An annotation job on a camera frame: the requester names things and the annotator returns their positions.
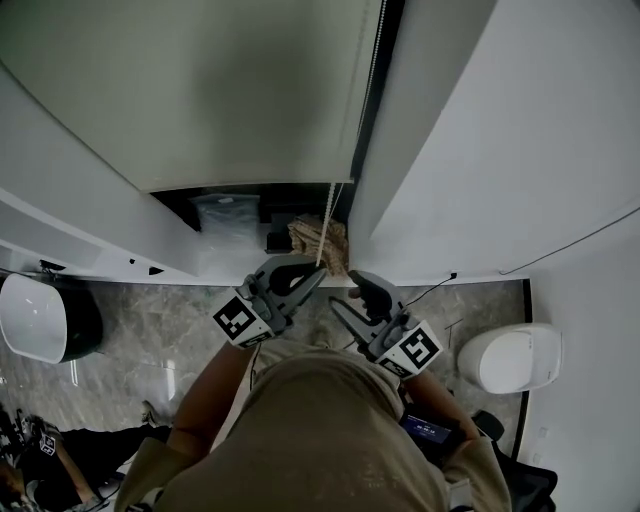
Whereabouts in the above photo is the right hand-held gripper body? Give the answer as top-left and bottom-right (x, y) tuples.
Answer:
(357, 302), (445, 381)

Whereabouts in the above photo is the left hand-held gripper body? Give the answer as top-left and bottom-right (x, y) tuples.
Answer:
(212, 272), (294, 350)

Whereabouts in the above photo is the white bead chain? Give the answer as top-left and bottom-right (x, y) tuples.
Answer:
(314, 0), (389, 269)

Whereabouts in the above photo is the grey roller blind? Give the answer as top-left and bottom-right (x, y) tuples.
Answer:
(0, 0), (387, 194)

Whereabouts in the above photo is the person's left forearm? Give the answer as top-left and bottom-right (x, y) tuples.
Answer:
(172, 342), (261, 454)

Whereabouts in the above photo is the person's right forearm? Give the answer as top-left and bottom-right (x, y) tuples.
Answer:
(399, 372), (481, 444)

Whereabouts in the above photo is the small black box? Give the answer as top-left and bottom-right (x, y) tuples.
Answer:
(266, 212), (296, 251)

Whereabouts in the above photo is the beige patterned cloth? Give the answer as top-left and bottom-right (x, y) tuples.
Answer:
(287, 213), (350, 277)

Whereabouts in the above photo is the person's grey shoe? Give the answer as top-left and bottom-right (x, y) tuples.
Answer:
(309, 324), (349, 351)

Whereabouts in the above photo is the clear plastic bag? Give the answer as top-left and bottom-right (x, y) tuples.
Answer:
(189, 193), (262, 261)

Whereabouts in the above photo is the black wrist device with screen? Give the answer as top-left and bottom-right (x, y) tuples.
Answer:
(399, 410), (464, 459)

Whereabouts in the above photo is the white rounded bin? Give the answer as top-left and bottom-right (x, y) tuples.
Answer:
(457, 322), (564, 396)

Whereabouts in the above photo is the person's beige shirt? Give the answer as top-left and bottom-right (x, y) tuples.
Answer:
(114, 344), (511, 512)

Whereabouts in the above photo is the dark framed window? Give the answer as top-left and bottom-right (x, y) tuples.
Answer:
(149, 0), (407, 254)

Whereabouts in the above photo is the black office chair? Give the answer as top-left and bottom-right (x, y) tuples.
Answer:
(472, 409), (559, 512)

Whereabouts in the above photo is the white shell chair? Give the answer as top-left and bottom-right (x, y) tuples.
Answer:
(0, 272), (104, 365)

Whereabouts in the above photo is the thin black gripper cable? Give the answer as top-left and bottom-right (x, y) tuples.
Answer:
(247, 344), (262, 391)

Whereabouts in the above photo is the black floor cable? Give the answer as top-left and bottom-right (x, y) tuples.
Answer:
(399, 272), (459, 309)

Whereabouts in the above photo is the thin grey wall cable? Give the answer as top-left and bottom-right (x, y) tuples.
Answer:
(499, 204), (640, 276)

